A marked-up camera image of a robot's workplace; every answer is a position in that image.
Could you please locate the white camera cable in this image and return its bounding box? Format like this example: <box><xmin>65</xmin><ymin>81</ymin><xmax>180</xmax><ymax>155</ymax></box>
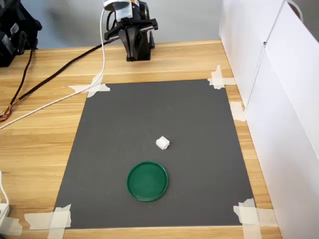
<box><xmin>0</xmin><ymin>6</ymin><xmax>107</xmax><ymax>130</ymax></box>

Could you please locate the black equipment bag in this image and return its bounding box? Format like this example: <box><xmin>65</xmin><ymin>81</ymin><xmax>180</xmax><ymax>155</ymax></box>
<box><xmin>0</xmin><ymin>0</ymin><xmax>42</xmax><ymax>68</ymax></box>

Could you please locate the white plug with cord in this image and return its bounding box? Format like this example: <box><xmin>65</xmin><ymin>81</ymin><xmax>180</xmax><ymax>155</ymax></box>
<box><xmin>0</xmin><ymin>170</ymin><xmax>10</xmax><ymax>225</ymax></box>

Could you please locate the small white plastic terminal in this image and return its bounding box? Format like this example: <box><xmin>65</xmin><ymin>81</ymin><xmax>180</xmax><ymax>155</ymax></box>
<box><xmin>156</xmin><ymin>135</ymin><xmax>171</xmax><ymax>151</ymax></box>

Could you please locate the black braided cable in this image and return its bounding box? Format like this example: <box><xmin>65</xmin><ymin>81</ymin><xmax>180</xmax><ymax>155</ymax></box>
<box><xmin>7</xmin><ymin>47</ymin><xmax>35</xmax><ymax>107</ymax></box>
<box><xmin>0</xmin><ymin>39</ymin><xmax>113</xmax><ymax>122</ymax></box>

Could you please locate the round green lid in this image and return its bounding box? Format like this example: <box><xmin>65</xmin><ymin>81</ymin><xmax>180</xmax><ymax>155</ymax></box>
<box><xmin>126</xmin><ymin>161</ymin><xmax>169</xmax><ymax>203</ymax></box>

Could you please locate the white partition panel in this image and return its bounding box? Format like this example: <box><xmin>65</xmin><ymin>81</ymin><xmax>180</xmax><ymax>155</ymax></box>
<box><xmin>218</xmin><ymin>0</ymin><xmax>286</xmax><ymax>114</ymax></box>
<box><xmin>243</xmin><ymin>0</ymin><xmax>319</xmax><ymax>239</ymax></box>

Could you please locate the white tape patch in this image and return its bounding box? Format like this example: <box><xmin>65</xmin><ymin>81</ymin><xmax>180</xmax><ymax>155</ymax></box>
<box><xmin>68</xmin><ymin>74</ymin><xmax>111</xmax><ymax>98</ymax></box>
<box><xmin>24</xmin><ymin>203</ymin><xmax>72</xmax><ymax>239</ymax></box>
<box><xmin>233</xmin><ymin>198</ymin><xmax>279</xmax><ymax>239</ymax></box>
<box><xmin>229</xmin><ymin>101</ymin><xmax>247</xmax><ymax>122</ymax></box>
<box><xmin>207</xmin><ymin>64</ymin><xmax>236</xmax><ymax>90</ymax></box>
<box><xmin>0</xmin><ymin>216</ymin><xmax>23</xmax><ymax>237</ymax></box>

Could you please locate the dark grey mat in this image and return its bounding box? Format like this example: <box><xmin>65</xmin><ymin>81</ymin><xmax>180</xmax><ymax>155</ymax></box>
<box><xmin>53</xmin><ymin>79</ymin><xmax>257</xmax><ymax>229</ymax></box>

